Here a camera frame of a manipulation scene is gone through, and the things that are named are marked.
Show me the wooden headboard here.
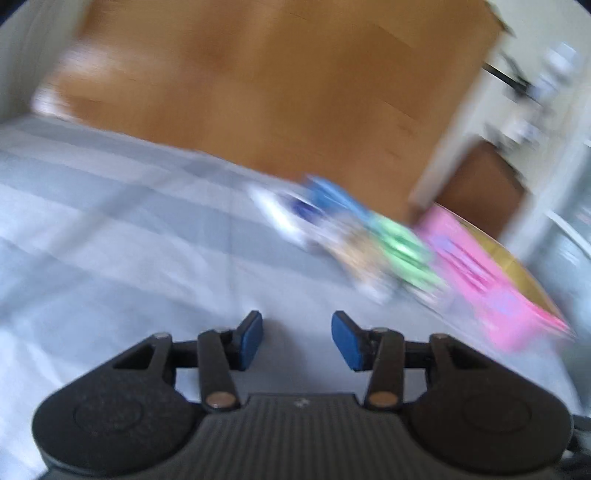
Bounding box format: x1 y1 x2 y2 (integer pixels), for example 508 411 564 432
31 0 509 232

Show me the glass door with white frame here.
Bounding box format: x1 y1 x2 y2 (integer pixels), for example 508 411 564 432
542 138 591 324

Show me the light blue hard case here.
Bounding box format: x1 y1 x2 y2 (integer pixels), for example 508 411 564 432
302 174 376 232

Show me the pink tin box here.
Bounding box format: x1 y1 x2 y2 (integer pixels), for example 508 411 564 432
412 203 578 354

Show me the white plug adapter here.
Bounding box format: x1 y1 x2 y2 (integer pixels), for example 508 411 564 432
531 41 583 108

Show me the grey striped bed sheet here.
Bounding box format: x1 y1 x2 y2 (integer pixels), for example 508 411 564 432
0 115 583 480

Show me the green packet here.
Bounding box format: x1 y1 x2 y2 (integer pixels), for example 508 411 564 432
369 212 450 306

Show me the brown chair back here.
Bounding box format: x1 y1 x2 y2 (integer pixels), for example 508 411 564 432
434 138 530 241

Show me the tan patterned cloth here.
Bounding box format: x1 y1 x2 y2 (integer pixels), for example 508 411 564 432
323 226 399 306

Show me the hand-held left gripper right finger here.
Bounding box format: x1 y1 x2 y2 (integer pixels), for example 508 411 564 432
331 311 491 411

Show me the black cable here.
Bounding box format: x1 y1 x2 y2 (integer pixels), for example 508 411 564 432
481 61 533 94

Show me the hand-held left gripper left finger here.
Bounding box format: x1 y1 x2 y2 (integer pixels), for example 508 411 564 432
111 310 265 411

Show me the white and blue pouch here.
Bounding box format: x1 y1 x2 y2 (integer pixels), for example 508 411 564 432
247 182 324 252

